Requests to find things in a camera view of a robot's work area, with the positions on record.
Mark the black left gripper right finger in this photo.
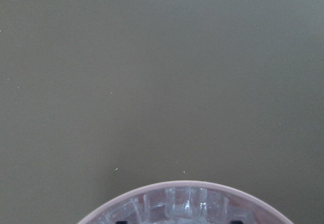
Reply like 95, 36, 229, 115
230, 220, 243, 224

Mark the pink bowl of ice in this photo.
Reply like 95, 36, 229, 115
80, 180, 291, 223

